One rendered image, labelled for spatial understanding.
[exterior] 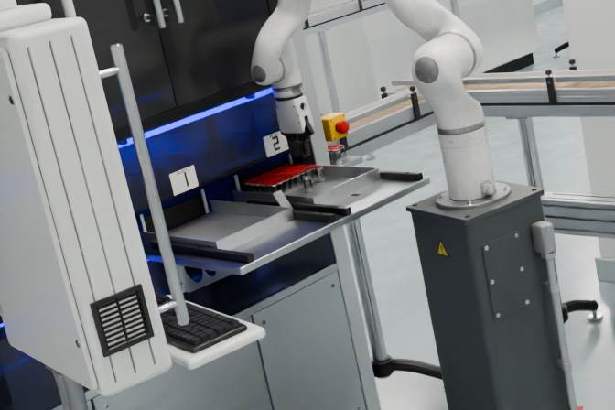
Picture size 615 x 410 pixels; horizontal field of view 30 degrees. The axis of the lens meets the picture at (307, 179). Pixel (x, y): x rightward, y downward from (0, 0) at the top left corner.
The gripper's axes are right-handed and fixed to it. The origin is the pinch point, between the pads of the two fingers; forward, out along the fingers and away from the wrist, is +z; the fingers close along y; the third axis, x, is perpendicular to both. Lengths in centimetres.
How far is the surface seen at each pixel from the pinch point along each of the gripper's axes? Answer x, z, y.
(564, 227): -93, 55, -15
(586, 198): -97, 46, -23
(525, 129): -94, 22, -5
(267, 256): 42, 13, -29
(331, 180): -10.1, 12.6, 1.2
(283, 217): 23.4, 10.8, -14.7
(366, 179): -8.5, 11.1, -14.6
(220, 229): 31.4, 12.5, 2.4
